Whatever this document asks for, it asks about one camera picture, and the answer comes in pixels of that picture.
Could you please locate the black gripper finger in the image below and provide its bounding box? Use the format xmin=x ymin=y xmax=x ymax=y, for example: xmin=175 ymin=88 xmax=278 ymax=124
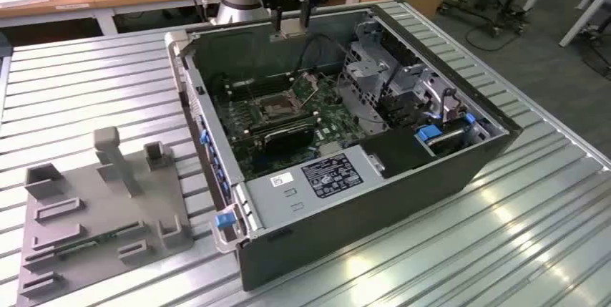
xmin=297 ymin=0 xmax=317 ymax=37
xmin=269 ymin=0 xmax=297 ymax=34

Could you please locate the CPU with silver top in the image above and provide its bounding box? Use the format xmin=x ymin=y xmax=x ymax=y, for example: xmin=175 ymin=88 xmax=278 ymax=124
xmin=267 ymin=20 xmax=306 ymax=42

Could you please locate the CPU socket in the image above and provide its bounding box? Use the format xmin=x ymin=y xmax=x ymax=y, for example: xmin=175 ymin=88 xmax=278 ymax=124
xmin=246 ymin=89 xmax=309 ymax=124

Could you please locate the perforated metal drive cage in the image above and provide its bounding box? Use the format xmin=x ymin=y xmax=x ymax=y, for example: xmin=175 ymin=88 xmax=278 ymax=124
xmin=340 ymin=40 xmax=400 ymax=132

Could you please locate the green motherboard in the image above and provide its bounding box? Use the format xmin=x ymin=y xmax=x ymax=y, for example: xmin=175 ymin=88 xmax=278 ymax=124
xmin=211 ymin=70 xmax=370 ymax=175

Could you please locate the black graphics card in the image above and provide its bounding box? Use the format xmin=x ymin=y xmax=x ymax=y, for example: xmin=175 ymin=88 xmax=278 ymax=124
xmin=259 ymin=123 xmax=317 ymax=155

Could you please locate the black wheeled stand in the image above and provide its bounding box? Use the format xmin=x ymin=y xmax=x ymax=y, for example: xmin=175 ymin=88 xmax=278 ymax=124
xmin=437 ymin=0 xmax=542 ymax=39

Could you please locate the blue disk carrier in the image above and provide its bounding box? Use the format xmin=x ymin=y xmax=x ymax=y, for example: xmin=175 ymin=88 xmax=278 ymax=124
xmin=413 ymin=125 xmax=442 ymax=147

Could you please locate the grey power supply unit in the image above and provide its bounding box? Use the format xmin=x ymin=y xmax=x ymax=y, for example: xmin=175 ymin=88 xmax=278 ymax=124
xmin=233 ymin=143 xmax=386 ymax=232

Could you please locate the blue case latch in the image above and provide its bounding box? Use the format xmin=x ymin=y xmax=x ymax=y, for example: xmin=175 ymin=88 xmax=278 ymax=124
xmin=213 ymin=213 xmax=234 ymax=231

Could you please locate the black PC case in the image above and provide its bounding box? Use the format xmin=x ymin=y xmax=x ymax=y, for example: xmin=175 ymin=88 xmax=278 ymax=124
xmin=163 ymin=1 xmax=525 ymax=293

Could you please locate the grey parts rack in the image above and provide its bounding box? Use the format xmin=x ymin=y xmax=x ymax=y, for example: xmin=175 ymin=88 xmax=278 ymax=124
xmin=15 ymin=126 xmax=195 ymax=304

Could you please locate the green RAM stick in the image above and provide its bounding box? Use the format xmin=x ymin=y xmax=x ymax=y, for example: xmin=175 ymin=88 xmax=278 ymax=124
xmin=50 ymin=223 xmax=143 ymax=255

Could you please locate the black cable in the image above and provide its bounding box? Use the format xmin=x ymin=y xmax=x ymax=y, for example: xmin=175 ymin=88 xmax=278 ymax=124
xmin=297 ymin=33 xmax=349 ymax=75

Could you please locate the silver disk bay frame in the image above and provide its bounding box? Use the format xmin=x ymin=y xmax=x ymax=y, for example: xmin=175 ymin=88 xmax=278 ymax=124
xmin=354 ymin=19 xmax=508 ymax=160

